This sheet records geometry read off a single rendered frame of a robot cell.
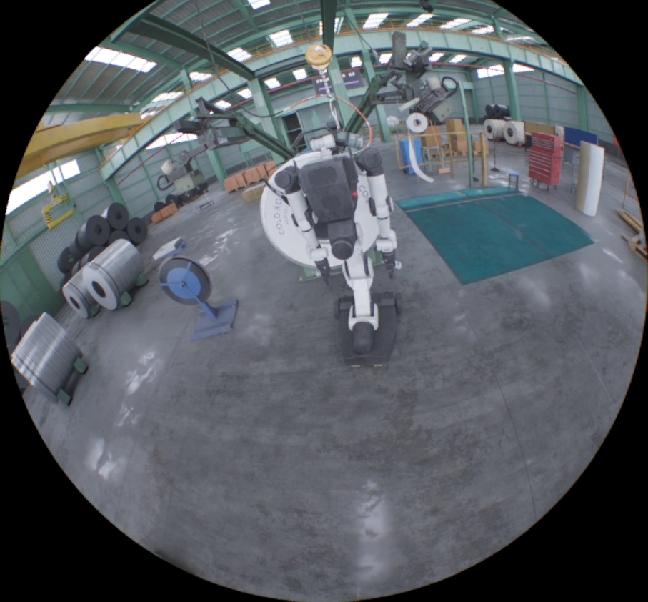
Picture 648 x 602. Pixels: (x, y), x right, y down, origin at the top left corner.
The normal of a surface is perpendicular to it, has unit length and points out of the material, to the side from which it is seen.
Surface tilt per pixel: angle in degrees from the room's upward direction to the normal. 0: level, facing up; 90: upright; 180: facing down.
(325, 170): 90
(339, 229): 45
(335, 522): 0
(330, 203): 105
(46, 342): 64
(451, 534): 0
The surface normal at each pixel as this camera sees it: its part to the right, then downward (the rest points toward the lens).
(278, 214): -0.01, 0.59
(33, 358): 0.75, -0.53
